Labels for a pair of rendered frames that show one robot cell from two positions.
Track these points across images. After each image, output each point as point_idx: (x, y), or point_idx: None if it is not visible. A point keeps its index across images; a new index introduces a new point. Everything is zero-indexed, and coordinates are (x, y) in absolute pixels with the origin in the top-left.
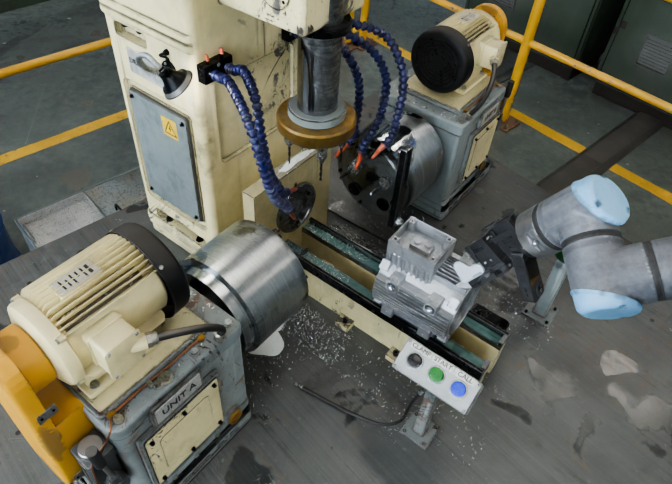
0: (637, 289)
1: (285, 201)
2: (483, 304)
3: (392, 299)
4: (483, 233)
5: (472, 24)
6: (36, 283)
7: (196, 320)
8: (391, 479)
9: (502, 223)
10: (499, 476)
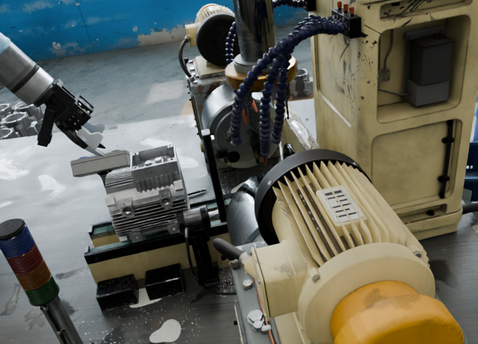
0: None
1: (235, 90)
2: (136, 320)
3: None
4: (85, 111)
5: (320, 210)
6: (224, 6)
7: (205, 73)
8: None
9: (66, 90)
10: (65, 241)
